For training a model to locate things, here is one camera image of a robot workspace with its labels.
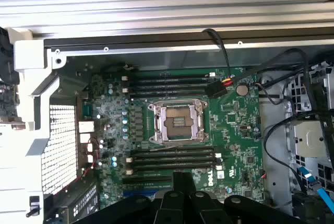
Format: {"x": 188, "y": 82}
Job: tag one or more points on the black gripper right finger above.
{"x": 235, "y": 213}

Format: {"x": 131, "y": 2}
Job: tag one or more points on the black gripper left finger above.
{"x": 146, "y": 213}

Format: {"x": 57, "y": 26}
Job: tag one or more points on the black RAM slot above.
{"x": 169, "y": 94}
{"x": 172, "y": 167}
{"x": 172, "y": 162}
{"x": 172, "y": 151}
{"x": 169, "y": 83}
{"x": 169, "y": 78}
{"x": 169, "y": 89}
{"x": 172, "y": 156}

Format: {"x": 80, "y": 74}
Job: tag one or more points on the blue expansion slot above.
{"x": 138, "y": 192}

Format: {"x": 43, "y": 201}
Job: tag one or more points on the long black expansion slot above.
{"x": 146, "y": 179}

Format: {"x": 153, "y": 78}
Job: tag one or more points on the green motherboard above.
{"x": 235, "y": 135}

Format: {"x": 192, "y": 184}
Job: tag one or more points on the metal CPU socket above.
{"x": 180, "y": 122}

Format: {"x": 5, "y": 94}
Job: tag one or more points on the grey metal disk bay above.
{"x": 309, "y": 140}

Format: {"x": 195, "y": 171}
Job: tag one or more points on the metal port block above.
{"x": 86, "y": 127}

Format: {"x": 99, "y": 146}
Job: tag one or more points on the silver coin battery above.
{"x": 242, "y": 90}

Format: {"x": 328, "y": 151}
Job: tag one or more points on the white parts rack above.
{"x": 15, "y": 171}

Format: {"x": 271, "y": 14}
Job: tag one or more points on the open PC case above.
{"x": 156, "y": 43}

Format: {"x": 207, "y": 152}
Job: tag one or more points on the black graphics card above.
{"x": 7, "y": 77}

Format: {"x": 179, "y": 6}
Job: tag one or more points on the white corner bracket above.
{"x": 31, "y": 54}

